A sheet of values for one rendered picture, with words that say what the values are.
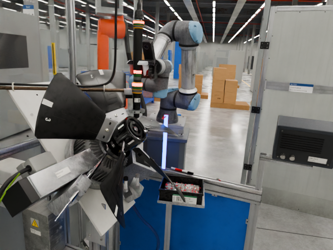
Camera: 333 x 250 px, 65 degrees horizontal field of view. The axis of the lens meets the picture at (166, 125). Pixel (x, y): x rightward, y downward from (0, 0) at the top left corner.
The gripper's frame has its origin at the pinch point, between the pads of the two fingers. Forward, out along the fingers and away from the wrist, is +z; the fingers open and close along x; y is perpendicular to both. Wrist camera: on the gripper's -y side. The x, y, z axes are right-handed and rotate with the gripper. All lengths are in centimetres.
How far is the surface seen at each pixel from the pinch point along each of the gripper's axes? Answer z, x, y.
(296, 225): -159, -92, 146
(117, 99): -0.3, 7.6, 16.2
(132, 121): 4.9, -2.5, 23.1
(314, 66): -182, -85, -3
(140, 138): 6.7, -7.5, 29.1
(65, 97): 27.7, 9.7, 12.3
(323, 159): -35, -79, 38
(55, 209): 35, 9, 49
